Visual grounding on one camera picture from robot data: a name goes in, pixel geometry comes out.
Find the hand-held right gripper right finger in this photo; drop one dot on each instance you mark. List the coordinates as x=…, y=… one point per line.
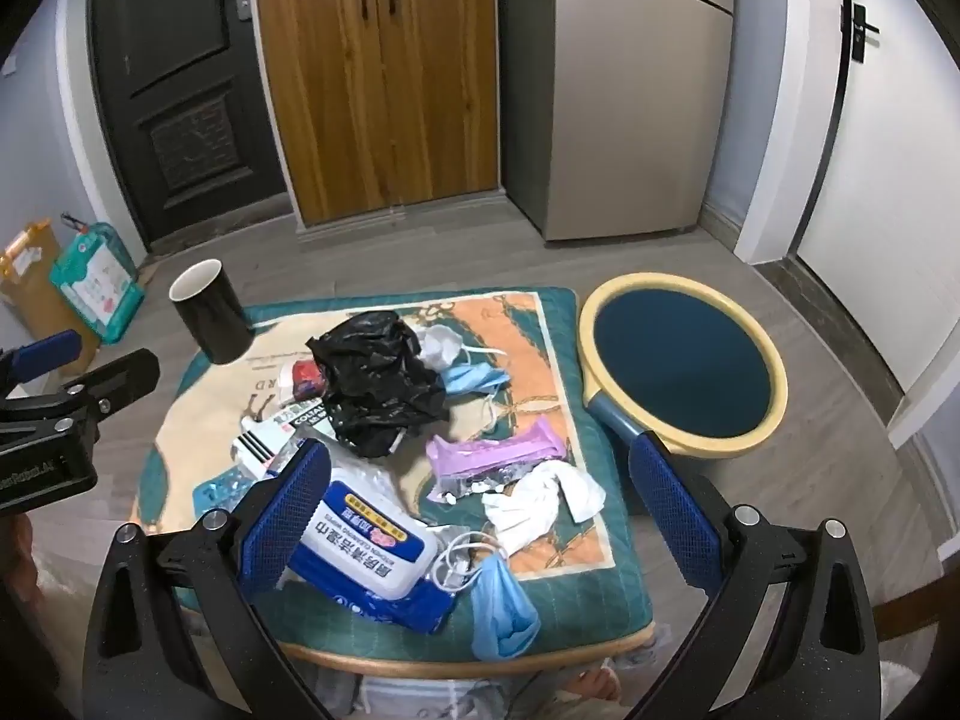
x=671, y=510

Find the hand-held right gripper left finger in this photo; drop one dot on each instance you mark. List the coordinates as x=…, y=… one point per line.
x=289, y=510

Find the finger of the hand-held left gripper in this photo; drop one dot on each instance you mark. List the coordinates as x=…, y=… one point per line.
x=112, y=382
x=49, y=352

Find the grey medicine box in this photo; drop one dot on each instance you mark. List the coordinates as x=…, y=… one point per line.
x=307, y=418

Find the yellow rimmed blue basin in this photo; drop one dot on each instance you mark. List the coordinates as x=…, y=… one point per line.
x=675, y=360

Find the blue face mask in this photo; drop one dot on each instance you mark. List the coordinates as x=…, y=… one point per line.
x=499, y=607
x=469, y=379

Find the cardboard box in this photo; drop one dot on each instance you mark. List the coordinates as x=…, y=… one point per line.
x=37, y=292

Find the white striped box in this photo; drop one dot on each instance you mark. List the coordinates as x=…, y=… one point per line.
x=259, y=446

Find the blue foil blister pack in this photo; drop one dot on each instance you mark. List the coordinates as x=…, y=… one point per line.
x=217, y=491

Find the teal box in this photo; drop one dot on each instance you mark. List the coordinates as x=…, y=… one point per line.
x=97, y=285

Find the blue white wet wipes pack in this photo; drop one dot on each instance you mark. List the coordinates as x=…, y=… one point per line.
x=367, y=540

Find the black cylinder bin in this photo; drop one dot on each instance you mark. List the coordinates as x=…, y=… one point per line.
x=217, y=322

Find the white crumpled tissue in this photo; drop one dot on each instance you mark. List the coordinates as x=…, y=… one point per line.
x=540, y=502

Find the small red packet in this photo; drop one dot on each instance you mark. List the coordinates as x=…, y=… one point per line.
x=306, y=377

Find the black plastic bag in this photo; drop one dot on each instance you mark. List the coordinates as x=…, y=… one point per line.
x=375, y=375

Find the purple plastic wrapper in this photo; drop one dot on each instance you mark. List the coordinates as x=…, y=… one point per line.
x=487, y=450

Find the white face mask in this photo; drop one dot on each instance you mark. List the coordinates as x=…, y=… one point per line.
x=439, y=345

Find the printed teal mat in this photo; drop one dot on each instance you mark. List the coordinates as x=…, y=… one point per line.
x=525, y=330

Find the dark entrance door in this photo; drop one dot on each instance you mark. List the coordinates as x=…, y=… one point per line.
x=180, y=52

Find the wooden cabinet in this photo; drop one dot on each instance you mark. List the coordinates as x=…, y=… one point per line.
x=375, y=90

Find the beige refrigerator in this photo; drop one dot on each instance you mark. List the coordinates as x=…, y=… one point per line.
x=630, y=90

